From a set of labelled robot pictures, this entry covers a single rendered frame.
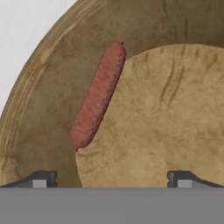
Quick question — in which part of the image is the red-brown sausage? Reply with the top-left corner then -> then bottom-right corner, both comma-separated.
68,39 -> 128,152

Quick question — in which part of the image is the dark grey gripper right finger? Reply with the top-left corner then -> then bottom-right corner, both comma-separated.
166,170 -> 224,189

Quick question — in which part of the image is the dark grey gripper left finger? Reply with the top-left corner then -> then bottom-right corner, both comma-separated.
0,170 -> 58,189

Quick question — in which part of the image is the brown wooden bowl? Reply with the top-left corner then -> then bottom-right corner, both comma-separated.
0,0 -> 224,189

